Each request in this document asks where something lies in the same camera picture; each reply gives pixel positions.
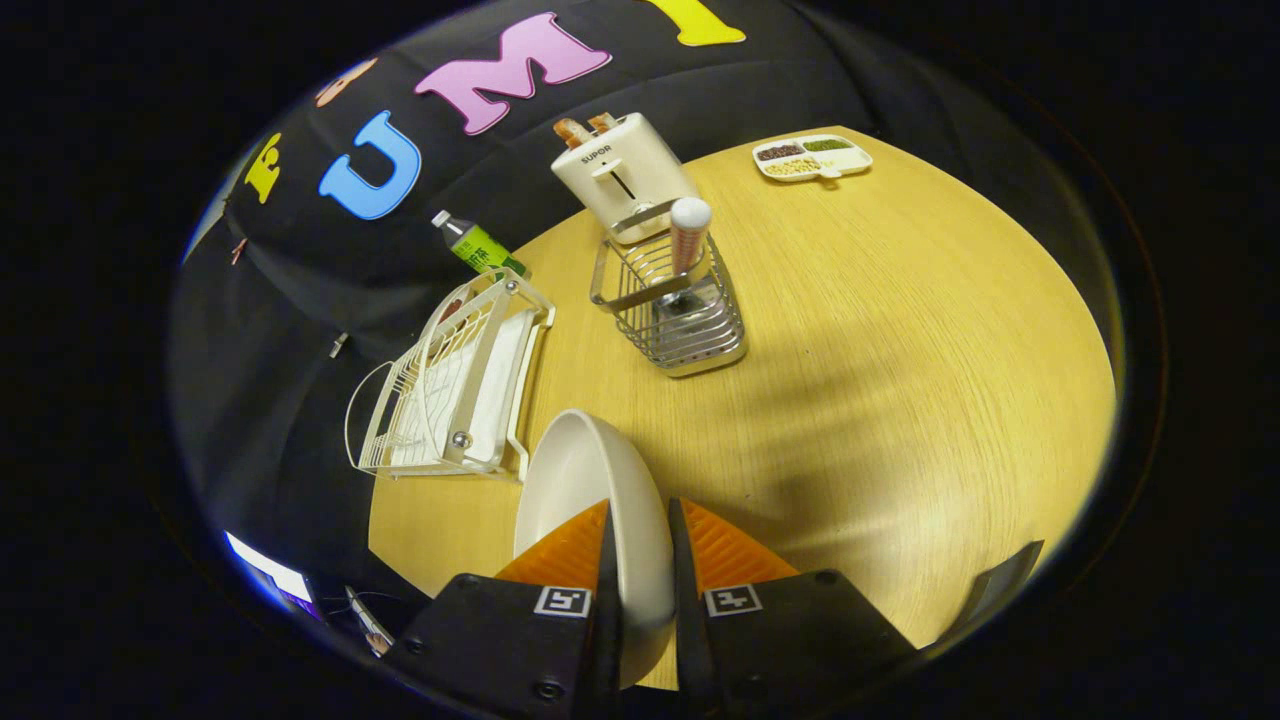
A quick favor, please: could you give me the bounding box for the white wire dish rack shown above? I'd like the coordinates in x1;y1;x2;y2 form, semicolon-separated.
345;268;557;483

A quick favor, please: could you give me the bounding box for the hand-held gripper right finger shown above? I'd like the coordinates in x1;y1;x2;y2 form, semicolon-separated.
668;497;916;716

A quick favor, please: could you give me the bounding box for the cream toaster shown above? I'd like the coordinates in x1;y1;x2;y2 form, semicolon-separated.
551;112;701;246

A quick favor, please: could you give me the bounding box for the beige round plate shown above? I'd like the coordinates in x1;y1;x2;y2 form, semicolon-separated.
513;408;677;691

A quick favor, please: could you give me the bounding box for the bright computer monitor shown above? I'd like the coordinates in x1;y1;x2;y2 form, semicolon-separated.
224;530;316;613

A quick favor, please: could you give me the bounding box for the metal wire basket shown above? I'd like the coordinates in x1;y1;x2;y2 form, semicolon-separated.
590;200;749;378

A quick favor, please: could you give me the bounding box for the spoon with red checked handle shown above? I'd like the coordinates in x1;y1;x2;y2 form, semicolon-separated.
655;197;714;321

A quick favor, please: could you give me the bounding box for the green label drink bottle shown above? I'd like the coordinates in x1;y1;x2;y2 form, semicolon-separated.
432;210;531;282

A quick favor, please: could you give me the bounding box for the white divided bean tray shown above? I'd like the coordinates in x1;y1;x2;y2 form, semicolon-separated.
752;134;874;183

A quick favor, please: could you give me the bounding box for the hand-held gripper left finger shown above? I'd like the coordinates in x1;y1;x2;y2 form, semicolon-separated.
385;498;626;716

